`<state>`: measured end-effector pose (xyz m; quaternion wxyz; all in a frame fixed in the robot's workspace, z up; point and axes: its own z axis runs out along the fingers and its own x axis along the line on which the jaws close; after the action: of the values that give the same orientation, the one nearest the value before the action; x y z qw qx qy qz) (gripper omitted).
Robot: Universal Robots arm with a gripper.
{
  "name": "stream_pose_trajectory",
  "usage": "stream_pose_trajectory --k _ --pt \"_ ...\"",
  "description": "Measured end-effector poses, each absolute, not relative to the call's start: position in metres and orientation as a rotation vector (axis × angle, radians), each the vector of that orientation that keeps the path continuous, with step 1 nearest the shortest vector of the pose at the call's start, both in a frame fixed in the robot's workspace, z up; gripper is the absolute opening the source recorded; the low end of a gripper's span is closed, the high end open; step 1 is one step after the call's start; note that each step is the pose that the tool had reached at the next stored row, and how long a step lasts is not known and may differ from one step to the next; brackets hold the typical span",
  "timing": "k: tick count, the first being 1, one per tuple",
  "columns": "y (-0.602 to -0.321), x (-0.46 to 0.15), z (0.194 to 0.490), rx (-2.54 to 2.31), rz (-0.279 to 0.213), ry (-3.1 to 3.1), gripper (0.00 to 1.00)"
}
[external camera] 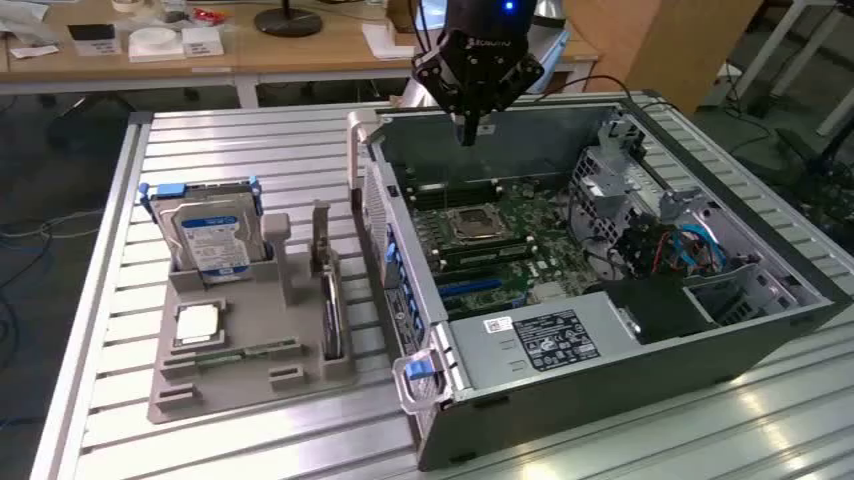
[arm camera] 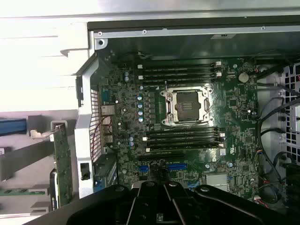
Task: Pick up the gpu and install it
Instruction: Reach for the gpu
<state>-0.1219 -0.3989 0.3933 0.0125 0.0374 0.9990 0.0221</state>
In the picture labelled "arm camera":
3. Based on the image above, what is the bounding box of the silver chipset heatsink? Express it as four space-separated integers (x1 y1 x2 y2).
205 173 230 191

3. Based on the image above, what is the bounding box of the blue expansion slot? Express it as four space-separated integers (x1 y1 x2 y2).
138 163 188 173

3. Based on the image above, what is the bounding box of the black plastic shroud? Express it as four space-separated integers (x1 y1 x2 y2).
285 164 300 208

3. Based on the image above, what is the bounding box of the black RAM slot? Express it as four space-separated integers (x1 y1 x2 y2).
142 134 225 141
142 67 218 74
137 61 222 68
144 140 223 146
138 72 222 80
146 128 221 135
142 79 218 85

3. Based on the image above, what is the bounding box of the green RAM stick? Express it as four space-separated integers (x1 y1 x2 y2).
0 188 49 197

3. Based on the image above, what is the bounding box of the long black expansion slot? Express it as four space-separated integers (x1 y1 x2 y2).
138 153 185 162

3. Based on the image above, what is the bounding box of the grey PC case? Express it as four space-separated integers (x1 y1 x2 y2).
74 9 300 209

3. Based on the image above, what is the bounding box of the green motherboard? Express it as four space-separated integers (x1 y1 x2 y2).
100 52 261 203

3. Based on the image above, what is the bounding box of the grey parts rack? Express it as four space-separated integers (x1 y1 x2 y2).
0 112 79 215

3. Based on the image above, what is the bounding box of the CPU socket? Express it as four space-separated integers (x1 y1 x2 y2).
159 81 214 127

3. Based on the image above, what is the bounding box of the hard disk with blue carrier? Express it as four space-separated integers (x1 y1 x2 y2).
0 118 28 137

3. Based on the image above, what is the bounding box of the metal locking lever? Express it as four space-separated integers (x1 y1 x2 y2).
164 81 171 118

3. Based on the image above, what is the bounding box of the silver disk bay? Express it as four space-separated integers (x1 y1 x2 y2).
280 63 300 150

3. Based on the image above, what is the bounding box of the red and black wire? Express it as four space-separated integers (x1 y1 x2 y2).
92 114 113 161

